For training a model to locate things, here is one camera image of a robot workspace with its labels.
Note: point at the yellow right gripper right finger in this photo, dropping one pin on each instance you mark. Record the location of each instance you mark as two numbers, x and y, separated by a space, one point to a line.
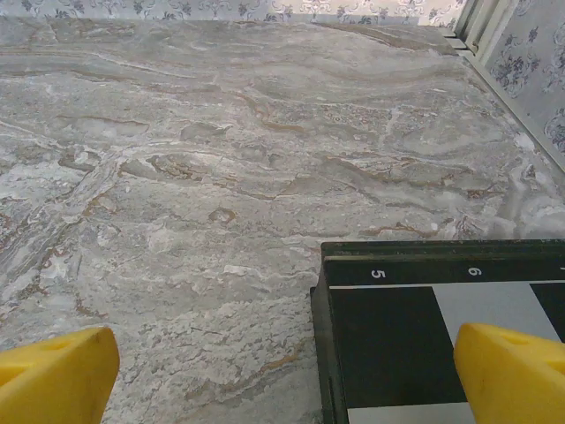
516 380

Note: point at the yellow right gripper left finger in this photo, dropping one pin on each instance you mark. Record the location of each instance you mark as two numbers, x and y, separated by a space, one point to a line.
53 380

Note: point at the black chessboard with numbers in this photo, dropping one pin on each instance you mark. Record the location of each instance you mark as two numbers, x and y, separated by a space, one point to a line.
388 344

